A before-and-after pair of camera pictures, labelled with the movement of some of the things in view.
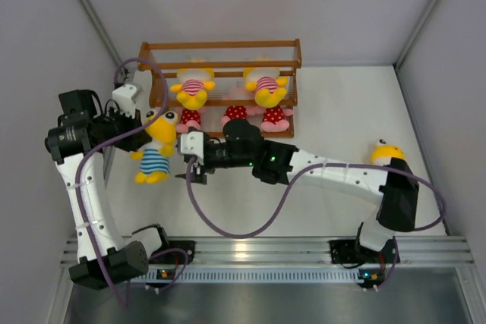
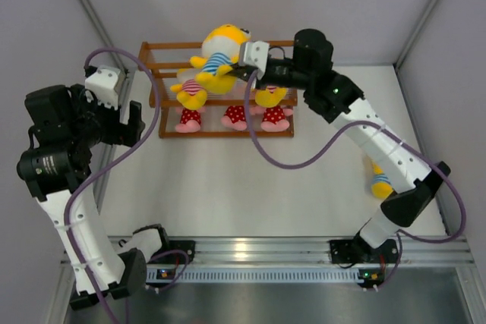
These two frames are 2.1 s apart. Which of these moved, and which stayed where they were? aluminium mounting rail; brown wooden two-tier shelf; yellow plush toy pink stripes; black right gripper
Moved: black right gripper
Stayed: yellow plush toy pink stripes; brown wooden two-tier shelf; aluminium mounting rail
